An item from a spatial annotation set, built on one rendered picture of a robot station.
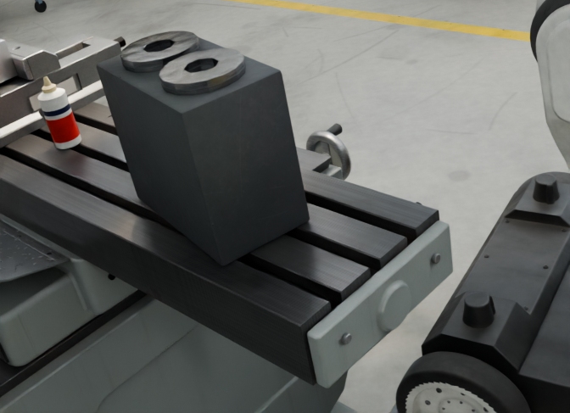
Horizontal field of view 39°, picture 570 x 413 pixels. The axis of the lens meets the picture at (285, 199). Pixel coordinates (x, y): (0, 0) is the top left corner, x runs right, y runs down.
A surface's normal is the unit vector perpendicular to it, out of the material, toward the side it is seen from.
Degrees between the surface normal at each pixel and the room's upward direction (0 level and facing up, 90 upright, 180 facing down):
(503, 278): 0
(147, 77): 0
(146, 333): 90
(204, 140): 90
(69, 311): 90
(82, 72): 90
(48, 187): 0
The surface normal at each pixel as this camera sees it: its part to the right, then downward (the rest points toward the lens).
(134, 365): 0.71, 0.26
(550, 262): -0.18, -0.84
